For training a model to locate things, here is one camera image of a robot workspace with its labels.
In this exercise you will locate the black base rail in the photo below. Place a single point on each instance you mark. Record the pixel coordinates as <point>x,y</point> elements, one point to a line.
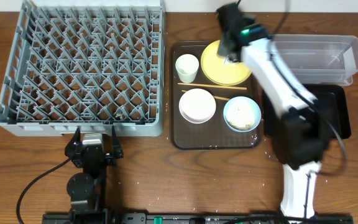
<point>142,218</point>

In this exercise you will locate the pile of white rice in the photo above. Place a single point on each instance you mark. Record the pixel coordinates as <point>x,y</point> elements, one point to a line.
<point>240,116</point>

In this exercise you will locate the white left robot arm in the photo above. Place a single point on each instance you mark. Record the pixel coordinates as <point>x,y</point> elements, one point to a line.
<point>87,188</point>

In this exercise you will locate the grey plastic dish rack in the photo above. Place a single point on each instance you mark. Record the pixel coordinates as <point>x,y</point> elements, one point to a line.
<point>96,66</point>

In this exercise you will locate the cream plastic cup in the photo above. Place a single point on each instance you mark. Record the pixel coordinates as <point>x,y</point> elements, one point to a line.
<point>187,66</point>

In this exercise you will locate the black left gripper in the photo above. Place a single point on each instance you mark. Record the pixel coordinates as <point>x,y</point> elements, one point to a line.
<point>93,154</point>

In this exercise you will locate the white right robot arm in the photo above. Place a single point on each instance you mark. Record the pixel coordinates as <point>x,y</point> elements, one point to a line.
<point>302,131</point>

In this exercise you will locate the upper wooden chopstick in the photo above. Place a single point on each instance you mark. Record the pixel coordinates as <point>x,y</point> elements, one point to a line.
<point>214,86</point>

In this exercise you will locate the wooden chopstick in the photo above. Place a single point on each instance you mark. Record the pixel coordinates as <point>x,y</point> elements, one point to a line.
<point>214,86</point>
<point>216,97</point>

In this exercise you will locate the light blue plastic bowl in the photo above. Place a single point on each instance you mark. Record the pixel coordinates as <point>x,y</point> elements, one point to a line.
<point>254,106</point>

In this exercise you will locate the black waste tray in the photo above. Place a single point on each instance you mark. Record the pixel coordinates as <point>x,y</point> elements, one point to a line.
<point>333,95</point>

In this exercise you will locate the clear plastic waste bin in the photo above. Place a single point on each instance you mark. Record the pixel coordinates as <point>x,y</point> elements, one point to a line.
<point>320,59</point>

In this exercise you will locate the yellow plastic plate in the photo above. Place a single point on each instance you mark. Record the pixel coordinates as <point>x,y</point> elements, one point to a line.
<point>221,70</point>

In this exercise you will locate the dark brown serving tray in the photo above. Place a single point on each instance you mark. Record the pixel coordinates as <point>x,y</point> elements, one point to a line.
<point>215,133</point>

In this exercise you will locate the lower wooden chopstick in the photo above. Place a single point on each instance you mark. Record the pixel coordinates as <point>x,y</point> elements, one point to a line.
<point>216,97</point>

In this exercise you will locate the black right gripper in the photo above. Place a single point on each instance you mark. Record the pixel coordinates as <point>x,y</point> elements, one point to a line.
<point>224,49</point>

